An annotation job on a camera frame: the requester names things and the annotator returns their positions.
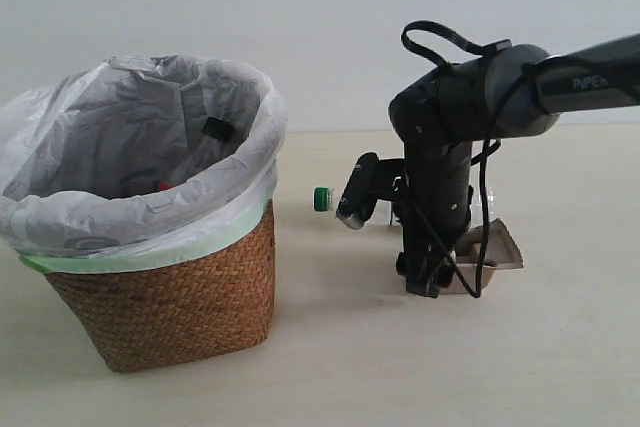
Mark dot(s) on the woven wicker waste basket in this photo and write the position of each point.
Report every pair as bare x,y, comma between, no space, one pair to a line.
214,305

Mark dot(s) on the clear bottle red label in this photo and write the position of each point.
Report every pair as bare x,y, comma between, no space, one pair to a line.
216,139

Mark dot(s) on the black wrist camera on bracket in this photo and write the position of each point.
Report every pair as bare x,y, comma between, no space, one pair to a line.
370,194

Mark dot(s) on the brown pulp cardboard tray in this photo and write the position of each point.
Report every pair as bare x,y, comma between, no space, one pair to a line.
502,253

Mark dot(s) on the clear bottle green label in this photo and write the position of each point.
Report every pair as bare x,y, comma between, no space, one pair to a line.
326,199

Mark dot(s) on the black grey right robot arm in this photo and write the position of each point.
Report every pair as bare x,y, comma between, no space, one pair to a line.
505,91

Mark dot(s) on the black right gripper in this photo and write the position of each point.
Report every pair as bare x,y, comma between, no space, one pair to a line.
434,214

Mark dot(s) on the white green plastic bin liner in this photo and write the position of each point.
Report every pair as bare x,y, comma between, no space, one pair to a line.
65,146

